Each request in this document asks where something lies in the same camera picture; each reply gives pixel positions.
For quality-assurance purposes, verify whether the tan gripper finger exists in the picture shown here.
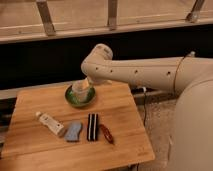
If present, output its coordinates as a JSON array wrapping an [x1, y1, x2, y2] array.
[[82, 78, 90, 89]]

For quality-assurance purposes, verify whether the white plastic bottle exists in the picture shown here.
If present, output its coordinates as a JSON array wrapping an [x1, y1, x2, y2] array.
[[36, 111, 66, 137]]

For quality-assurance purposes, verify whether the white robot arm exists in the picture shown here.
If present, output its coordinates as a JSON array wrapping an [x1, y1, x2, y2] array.
[[81, 44, 213, 171]]

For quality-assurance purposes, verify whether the clear bottle on ledge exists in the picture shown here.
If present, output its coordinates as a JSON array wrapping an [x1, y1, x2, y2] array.
[[187, 51, 196, 57]]

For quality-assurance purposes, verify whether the green bowl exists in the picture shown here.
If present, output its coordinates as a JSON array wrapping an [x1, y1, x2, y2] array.
[[65, 86, 96, 108]]

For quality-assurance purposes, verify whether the black white striped block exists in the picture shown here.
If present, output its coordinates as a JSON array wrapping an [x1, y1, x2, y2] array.
[[87, 114, 99, 141]]

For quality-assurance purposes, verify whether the blue sponge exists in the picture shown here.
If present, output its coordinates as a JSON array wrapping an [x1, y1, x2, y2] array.
[[64, 122, 82, 142]]

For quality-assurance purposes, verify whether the wooden table board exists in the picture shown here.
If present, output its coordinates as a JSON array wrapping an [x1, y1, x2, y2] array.
[[0, 82, 155, 171]]

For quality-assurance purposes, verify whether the middle metal railing post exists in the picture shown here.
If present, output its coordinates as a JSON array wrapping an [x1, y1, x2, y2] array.
[[107, 0, 118, 30]]

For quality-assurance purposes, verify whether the metal railing post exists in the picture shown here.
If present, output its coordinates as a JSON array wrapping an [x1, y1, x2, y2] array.
[[185, 0, 205, 23], [36, 0, 56, 36], [107, 0, 118, 30]]

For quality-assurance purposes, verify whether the left metal railing post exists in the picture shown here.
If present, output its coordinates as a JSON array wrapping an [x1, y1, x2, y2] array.
[[36, 0, 56, 36]]

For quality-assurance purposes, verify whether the right metal railing post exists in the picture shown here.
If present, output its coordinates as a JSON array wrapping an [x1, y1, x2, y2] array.
[[185, 0, 205, 23]]

